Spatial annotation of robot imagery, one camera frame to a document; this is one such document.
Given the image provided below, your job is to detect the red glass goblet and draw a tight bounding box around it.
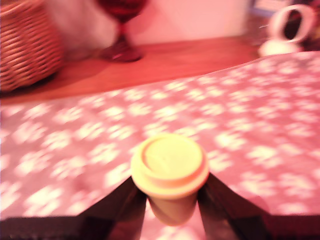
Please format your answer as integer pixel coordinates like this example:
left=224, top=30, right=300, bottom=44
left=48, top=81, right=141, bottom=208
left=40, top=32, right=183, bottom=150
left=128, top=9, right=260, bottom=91
left=96, top=0, right=148, bottom=63

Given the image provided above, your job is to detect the wicker basket with handle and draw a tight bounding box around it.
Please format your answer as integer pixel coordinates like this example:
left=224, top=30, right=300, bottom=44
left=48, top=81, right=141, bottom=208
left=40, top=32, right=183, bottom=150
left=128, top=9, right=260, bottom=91
left=0, top=0, right=65, bottom=93

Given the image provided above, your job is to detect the small white round camera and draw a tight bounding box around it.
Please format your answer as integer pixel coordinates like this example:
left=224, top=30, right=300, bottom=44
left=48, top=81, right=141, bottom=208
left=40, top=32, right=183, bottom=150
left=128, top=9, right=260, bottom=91
left=258, top=3, right=317, bottom=57

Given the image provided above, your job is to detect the paw print cloth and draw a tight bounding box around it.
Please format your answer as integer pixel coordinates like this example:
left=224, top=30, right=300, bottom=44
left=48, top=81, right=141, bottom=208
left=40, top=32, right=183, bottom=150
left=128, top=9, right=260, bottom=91
left=0, top=51, right=320, bottom=240

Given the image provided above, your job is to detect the white bottle with black cap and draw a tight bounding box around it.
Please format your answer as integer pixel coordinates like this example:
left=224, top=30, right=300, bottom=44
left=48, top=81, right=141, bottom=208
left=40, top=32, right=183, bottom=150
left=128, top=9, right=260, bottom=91
left=44, top=0, right=118, bottom=51

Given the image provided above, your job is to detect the pale cream coffee capsule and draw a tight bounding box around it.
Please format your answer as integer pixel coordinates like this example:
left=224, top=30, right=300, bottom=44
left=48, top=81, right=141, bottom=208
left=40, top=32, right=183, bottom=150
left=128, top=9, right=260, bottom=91
left=129, top=133, right=210, bottom=227

